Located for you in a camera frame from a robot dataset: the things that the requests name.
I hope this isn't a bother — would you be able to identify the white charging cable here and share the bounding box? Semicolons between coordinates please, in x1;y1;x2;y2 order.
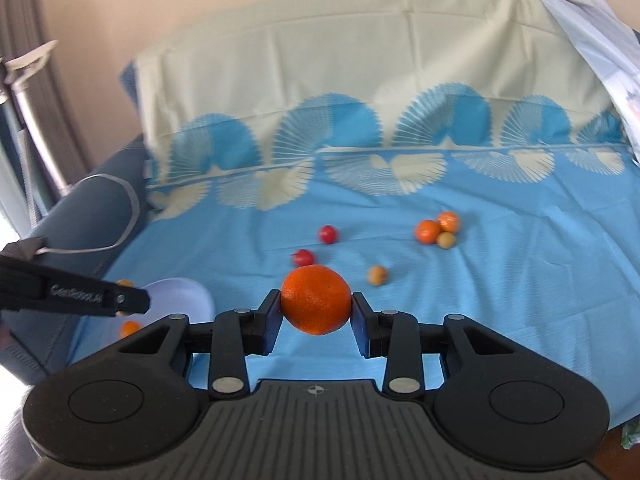
37;172;141;256

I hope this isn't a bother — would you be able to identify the red cherry tomato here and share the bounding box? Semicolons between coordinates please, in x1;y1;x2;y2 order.
319;226;338;245
292;249;316;268

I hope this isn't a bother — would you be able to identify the orange kumquat front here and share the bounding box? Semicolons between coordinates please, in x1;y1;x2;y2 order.
119;321;141;339

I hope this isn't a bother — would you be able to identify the blue cream patterned sheet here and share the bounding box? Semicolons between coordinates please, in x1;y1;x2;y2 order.
107;0;639;424

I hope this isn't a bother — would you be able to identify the light blue plastic plate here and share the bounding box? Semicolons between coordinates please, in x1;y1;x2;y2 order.
99;278;215;348

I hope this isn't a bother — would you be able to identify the light printed cloth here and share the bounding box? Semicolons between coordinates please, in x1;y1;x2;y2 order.
540;0;639;162

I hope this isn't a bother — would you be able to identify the red cherry tomato lower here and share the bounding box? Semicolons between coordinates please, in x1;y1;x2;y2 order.
292;249;316;268

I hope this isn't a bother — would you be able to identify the red cherry tomato upper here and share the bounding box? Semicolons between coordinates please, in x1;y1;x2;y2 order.
319;226;338;245

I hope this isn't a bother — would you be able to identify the blue sofa armrest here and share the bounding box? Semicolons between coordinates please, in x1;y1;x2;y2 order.
1;136;149;385

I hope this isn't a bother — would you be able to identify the orange tangerine cluster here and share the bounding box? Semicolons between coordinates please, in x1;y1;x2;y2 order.
280;264;352;336
414;220;442;245
437;211;461;233

